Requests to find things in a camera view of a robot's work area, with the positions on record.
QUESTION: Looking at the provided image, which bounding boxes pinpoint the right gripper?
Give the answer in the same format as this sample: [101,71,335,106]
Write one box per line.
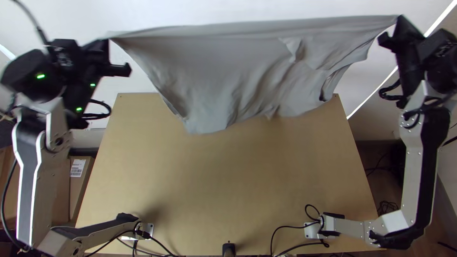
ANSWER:
[378,14,429,98]

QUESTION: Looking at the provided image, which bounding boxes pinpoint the light grey t-shirt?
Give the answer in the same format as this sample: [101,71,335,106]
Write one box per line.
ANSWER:
[101,14,400,136]

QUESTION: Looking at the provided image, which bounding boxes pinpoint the brown cardboard box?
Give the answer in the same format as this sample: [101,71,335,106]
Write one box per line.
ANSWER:
[68,156,96,223]

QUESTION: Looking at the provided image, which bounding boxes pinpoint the black cable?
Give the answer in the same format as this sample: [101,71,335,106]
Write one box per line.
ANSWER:
[84,223,179,257]
[0,158,26,250]
[269,204,330,257]
[377,200,399,217]
[378,79,409,109]
[366,151,393,178]
[12,0,50,46]
[81,99,112,120]

